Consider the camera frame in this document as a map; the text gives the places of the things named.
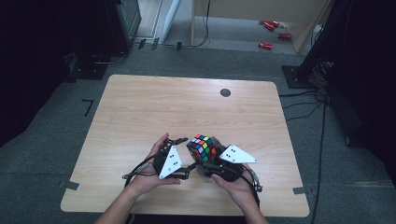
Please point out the black angled floor tape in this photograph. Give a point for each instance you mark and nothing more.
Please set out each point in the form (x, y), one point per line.
(89, 106)

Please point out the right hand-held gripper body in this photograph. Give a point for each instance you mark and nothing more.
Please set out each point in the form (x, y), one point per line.
(232, 171)

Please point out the black stand with base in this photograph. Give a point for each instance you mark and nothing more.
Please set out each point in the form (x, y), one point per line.
(314, 53)

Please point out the multicoloured puzzle cube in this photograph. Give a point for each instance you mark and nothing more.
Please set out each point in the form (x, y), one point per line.
(201, 148)

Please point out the black floor plate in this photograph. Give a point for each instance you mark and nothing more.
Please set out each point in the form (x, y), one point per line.
(88, 71)

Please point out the black curtain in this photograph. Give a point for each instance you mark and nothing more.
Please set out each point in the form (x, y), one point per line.
(367, 77)
(37, 62)

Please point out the person's left hand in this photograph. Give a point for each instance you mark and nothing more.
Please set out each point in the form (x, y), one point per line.
(146, 179)

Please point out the person's dark clothing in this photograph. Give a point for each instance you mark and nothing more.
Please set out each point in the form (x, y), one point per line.
(186, 219)

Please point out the black cabinet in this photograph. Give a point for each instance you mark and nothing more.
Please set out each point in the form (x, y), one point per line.
(123, 28)

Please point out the white panel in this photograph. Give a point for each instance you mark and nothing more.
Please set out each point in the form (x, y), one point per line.
(169, 17)

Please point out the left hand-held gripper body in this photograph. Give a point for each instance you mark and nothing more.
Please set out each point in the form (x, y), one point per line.
(171, 163)

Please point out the round black table grommet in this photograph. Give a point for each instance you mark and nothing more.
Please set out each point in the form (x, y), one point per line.
(225, 92)

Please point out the person's right hand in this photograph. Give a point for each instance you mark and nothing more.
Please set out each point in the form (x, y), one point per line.
(241, 193)

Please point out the red can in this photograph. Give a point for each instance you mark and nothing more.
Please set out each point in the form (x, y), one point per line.
(265, 45)
(275, 23)
(269, 26)
(284, 35)

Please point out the grey tape piece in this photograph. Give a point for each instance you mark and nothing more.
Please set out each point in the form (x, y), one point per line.
(71, 185)
(299, 190)

